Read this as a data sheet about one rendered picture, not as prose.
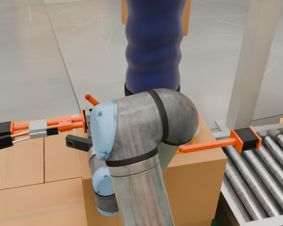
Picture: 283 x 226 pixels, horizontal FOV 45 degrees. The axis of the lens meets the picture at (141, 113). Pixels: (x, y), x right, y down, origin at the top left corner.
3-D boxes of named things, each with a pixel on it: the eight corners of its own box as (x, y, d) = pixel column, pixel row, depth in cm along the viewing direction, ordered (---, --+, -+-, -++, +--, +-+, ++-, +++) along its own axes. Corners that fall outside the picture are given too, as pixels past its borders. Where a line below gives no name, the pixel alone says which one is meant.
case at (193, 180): (187, 162, 196) (195, 105, 173) (214, 219, 165) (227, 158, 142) (82, 177, 185) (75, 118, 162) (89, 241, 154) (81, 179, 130)
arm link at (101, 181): (95, 200, 113) (91, 180, 107) (90, 174, 123) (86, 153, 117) (122, 194, 115) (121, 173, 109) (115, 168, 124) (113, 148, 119)
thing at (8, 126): (15, 129, 138) (13, 119, 135) (15, 141, 132) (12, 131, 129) (-7, 132, 136) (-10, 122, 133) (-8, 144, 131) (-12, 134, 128)
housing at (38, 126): (48, 127, 140) (46, 118, 138) (49, 137, 135) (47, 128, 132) (30, 129, 139) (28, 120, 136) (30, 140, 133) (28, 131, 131)
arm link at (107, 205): (131, 211, 124) (129, 188, 117) (100, 222, 121) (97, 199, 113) (121, 193, 131) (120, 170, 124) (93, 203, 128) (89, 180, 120)
